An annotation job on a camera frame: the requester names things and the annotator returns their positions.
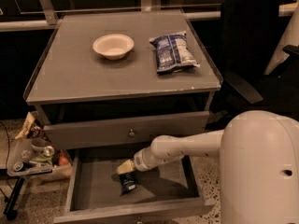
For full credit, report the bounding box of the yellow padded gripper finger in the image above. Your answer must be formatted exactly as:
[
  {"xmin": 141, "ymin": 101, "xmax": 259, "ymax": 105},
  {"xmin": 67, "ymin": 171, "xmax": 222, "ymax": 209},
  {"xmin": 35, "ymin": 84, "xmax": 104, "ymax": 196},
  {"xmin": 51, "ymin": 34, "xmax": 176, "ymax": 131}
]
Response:
[{"xmin": 116, "ymin": 160, "xmax": 135, "ymax": 175}]

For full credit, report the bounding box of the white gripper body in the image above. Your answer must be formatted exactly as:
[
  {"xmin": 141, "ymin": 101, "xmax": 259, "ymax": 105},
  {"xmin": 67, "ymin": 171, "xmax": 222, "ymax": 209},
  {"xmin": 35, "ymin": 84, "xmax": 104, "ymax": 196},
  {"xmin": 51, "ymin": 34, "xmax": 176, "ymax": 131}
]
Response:
[{"xmin": 134, "ymin": 148, "xmax": 153, "ymax": 172}]

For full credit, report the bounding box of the dark blue rxbar wrapper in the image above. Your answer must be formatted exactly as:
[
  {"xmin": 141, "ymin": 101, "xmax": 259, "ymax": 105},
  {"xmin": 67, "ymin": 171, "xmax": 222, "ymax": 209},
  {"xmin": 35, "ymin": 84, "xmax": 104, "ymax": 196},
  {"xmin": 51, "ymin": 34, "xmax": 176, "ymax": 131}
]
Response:
[{"xmin": 119, "ymin": 173, "xmax": 136, "ymax": 194}]

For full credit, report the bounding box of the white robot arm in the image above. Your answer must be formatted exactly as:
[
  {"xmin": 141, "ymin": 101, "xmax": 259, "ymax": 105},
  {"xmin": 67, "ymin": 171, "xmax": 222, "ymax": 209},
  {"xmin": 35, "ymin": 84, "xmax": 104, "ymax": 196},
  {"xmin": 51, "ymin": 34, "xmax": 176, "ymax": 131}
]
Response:
[{"xmin": 117, "ymin": 13, "xmax": 299, "ymax": 224}]

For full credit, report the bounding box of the round metal drawer knob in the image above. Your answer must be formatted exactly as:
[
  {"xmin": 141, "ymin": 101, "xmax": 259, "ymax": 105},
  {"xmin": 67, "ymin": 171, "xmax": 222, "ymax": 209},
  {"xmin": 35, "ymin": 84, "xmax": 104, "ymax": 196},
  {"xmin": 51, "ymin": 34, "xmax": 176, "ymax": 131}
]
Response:
[{"xmin": 128, "ymin": 129, "xmax": 135, "ymax": 138}]

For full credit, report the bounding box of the grey top drawer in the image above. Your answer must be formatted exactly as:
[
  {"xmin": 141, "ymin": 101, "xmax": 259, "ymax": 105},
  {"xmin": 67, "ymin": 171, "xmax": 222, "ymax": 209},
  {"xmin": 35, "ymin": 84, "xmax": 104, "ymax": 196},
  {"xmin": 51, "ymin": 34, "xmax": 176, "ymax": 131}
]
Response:
[{"xmin": 44, "ymin": 111, "xmax": 209, "ymax": 149}]

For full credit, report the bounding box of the open grey middle drawer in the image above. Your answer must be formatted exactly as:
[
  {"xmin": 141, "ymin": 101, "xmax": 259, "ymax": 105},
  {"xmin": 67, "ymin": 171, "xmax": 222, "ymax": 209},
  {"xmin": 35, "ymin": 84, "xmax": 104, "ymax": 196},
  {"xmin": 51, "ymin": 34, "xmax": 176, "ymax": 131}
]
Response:
[{"xmin": 53, "ymin": 143, "xmax": 215, "ymax": 224}]

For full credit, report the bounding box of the grey wooden drawer cabinet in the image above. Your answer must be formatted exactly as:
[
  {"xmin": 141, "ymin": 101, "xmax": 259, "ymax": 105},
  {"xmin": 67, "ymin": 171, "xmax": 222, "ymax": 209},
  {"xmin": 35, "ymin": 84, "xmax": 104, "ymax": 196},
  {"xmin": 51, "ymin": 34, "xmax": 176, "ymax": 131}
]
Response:
[{"xmin": 23, "ymin": 10, "xmax": 224, "ymax": 224}]

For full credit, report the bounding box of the red apple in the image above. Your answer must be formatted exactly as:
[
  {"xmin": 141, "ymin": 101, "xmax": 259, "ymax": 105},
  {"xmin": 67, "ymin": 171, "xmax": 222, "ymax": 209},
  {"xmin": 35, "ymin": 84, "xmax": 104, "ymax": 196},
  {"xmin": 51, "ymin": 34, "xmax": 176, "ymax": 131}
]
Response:
[{"xmin": 58, "ymin": 156, "xmax": 69, "ymax": 166}]

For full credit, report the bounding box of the silver can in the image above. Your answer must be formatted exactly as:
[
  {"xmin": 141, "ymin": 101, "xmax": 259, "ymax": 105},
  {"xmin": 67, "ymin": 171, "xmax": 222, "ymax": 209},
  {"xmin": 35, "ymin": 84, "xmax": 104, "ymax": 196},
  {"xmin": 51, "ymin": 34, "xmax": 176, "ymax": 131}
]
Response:
[{"xmin": 43, "ymin": 146, "xmax": 55, "ymax": 157}]

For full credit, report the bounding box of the clear plastic bin of items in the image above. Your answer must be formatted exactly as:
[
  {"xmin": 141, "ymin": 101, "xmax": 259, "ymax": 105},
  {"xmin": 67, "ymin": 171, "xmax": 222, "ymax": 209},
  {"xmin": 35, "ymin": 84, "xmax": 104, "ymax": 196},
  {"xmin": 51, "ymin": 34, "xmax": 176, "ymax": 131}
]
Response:
[{"xmin": 7, "ymin": 139, "xmax": 72, "ymax": 182}]

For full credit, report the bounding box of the blue white chip bag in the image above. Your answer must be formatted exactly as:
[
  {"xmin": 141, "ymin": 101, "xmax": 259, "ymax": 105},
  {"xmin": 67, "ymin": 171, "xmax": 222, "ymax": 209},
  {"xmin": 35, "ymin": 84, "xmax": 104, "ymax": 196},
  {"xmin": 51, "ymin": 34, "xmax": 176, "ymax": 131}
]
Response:
[{"xmin": 149, "ymin": 31, "xmax": 200, "ymax": 74}]

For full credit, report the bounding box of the yellow snack bag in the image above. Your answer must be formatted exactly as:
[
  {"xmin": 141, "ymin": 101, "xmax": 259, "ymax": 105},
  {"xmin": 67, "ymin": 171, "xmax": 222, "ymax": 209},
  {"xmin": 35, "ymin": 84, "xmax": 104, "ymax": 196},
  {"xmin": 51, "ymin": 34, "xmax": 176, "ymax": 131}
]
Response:
[{"xmin": 15, "ymin": 112, "xmax": 36, "ymax": 140}]

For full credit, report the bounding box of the white paper bowl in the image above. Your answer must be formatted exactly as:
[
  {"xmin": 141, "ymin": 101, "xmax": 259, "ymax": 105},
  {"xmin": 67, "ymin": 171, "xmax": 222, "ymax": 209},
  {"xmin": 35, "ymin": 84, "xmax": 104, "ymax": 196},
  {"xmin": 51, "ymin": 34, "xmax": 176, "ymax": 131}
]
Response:
[{"xmin": 93, "ymin": 34, "xmax": 135, "ymax": 61}]

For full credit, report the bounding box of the black folding stand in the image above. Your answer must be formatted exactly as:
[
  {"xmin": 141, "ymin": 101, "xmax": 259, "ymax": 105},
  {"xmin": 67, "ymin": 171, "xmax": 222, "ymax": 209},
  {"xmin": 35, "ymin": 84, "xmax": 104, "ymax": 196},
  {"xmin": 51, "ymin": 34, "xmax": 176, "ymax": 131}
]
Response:
[{"xmin": 3, "ymin": 177, "xmax": 24, "ymax": 221}]

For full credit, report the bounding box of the black office chair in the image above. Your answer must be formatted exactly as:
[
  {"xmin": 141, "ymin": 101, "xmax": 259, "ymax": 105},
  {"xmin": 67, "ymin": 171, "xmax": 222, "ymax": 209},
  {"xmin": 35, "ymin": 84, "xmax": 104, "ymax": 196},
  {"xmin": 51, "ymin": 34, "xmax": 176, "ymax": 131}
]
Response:
[{"xmin": 206, "ymin": 0, "xmax": 299, "ymax": 131}]

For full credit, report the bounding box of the metal railing bar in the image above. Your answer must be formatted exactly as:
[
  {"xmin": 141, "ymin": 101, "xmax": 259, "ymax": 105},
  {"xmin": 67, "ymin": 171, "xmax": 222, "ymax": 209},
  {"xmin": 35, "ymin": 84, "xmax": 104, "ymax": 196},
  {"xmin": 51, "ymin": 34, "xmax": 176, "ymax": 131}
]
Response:
[{"xmin": 0, "ymin": 3, "xmax": 298, "ymax": 32}]

